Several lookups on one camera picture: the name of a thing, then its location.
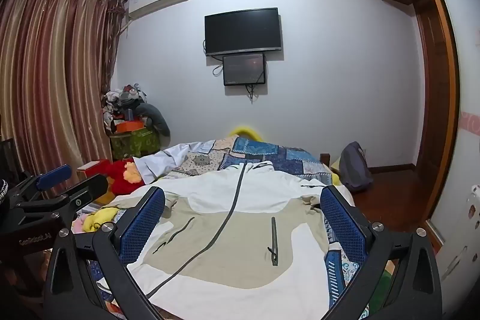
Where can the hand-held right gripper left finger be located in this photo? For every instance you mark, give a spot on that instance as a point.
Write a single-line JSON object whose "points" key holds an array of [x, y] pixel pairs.
{"points": [[144, 222]]}

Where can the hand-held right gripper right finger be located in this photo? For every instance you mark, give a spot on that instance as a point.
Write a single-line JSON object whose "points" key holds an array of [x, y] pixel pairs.
{"points": [[341, 220]]}

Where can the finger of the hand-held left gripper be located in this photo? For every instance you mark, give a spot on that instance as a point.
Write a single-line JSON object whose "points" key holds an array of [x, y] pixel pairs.
{"points": [[90, 187], [56, 175]]}

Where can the white and beige jacket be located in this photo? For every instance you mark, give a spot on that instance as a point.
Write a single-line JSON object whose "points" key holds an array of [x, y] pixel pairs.
{"points": [[243, 192]]}

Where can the pile of clothes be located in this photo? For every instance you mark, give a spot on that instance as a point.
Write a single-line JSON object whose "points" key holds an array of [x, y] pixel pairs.
{"points": [[120, 98]]}

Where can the white book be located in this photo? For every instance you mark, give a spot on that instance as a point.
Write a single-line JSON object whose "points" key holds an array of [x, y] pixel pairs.
{"points": [[88, 166]]}

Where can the red plush toy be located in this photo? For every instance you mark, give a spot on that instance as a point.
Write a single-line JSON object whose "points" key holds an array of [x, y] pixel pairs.
{"points": [[120, 185]]}

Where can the yellow cloth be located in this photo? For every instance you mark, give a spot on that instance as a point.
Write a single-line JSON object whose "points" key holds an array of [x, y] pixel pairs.
{"points": [[98, 218]]}

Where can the black desk monitor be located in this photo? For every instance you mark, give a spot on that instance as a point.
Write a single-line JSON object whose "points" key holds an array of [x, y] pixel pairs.
{"points": [[7, 153]]}

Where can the grey backpack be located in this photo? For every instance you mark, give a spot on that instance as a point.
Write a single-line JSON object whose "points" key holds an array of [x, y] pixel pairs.
{"points": [[354, 168]]}

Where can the white shirt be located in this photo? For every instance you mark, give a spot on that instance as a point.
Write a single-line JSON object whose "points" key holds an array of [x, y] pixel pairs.
{"points": [[165, 158]]}

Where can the orange box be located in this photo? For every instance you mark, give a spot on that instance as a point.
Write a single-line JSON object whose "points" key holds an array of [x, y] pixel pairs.
{"points": [[129, 126]]}

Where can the striped brown curtain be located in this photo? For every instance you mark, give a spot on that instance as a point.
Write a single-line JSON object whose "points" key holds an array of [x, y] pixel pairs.
{"points": [[56, 80]]}

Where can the blue patchwork quilt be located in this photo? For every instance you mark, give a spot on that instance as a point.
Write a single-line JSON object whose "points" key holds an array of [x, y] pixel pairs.
{"points": [[262, 155]]}

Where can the yellow headboard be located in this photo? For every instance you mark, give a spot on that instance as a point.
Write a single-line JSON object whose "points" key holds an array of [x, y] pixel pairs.
{"points": [[245, 130]]}

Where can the white sliding wardrobe door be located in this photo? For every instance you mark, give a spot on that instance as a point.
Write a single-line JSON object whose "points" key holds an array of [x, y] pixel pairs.
{"points": [[465, 80]]}

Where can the wooden bed post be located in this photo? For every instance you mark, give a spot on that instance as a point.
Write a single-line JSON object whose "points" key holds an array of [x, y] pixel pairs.
{"points": [[324, 158]]}

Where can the wooden door frame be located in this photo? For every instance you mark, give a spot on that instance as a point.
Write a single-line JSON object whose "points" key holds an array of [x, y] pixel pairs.
{"points": [[440, 98]]}

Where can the small black wall monitor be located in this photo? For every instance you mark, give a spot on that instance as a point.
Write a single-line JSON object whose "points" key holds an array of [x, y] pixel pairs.
{"points": [[243, 69]]}

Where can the black wall television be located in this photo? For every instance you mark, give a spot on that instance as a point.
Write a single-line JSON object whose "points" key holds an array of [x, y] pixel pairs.
{"points": [[243, 30]]}

